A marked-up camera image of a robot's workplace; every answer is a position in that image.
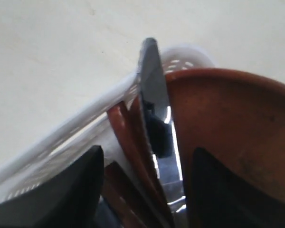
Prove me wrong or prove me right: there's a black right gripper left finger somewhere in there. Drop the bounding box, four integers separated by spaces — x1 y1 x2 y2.
0 145 104 228

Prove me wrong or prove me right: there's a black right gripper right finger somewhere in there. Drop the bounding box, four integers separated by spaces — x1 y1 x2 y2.
191 148 285 228

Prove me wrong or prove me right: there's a silver table knife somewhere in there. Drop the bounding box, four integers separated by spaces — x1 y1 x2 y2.
136 38 187 215

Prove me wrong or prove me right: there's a wooden chopstick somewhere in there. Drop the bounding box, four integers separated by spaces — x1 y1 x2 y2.
102 98 175 228
107 101 175 228

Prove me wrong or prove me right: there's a white perforated plastic basket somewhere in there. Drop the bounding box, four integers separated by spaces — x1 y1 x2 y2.
0 46 216 209

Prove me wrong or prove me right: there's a brown wooden plate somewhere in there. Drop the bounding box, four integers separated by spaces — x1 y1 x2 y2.
166 68 285 228

